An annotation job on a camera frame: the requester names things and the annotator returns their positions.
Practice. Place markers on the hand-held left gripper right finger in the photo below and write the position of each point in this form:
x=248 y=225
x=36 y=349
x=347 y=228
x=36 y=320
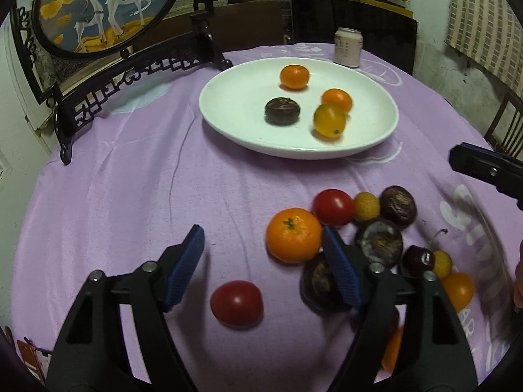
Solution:
x=341 y=265

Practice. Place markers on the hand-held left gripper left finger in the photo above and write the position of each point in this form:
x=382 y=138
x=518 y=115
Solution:
x=186 y=261

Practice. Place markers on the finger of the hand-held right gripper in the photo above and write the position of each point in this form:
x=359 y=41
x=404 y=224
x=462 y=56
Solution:
x=490 y=169

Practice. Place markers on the dark passion fruit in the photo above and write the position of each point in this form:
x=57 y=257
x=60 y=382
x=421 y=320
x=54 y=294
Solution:
x=398 y=206
x=379 y=243
x=318 y=286
x=282 y=110

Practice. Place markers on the large mandarin orange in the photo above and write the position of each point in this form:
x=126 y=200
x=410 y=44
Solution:
x=293 y=235

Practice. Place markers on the red tomato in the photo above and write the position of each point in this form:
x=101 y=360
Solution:
x=333 y=207
x=236 y=303

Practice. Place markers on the yellow longan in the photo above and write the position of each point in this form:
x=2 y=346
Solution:
x=366 y=207
x=443 y=263

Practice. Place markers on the dark red cherry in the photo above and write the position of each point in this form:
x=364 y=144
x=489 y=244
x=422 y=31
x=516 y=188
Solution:
x=416 y=260

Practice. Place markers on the yellow-orange tomato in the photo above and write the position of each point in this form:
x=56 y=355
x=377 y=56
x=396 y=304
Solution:
x=329 y=121

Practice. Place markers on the white oval plate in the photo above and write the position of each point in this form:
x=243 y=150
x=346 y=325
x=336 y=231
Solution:
x=237 y=102

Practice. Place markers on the person's right hand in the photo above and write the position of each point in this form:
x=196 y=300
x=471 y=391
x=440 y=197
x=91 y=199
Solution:
x=519 y=290

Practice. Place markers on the wooden chair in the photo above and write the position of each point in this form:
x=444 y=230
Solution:
x=504 y=126

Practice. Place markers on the purple printed tablecloth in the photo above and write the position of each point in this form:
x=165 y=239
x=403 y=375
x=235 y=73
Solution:
x=143 y=196

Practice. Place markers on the checked curtain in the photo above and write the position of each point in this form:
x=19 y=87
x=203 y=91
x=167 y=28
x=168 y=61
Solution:
x=486 y=12

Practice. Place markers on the orange cherry tomato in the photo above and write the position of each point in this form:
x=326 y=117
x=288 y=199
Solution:
x=338 y=98

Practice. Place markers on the orange packet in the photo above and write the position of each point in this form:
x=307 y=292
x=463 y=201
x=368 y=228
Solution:
x=30 y=357

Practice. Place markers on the pale drink can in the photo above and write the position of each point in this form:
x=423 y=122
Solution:
x=348 y=47

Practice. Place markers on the small mandarin orange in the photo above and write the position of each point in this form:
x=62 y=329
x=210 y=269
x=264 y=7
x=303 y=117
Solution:
x=294 y=76

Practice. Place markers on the black chair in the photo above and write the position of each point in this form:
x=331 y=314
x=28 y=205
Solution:
x=355 y=24

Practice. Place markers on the brown wooden panel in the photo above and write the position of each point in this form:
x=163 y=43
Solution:
x=245 y=24

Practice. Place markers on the round deer picture screen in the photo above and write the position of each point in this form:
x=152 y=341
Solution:
x=110 y=4

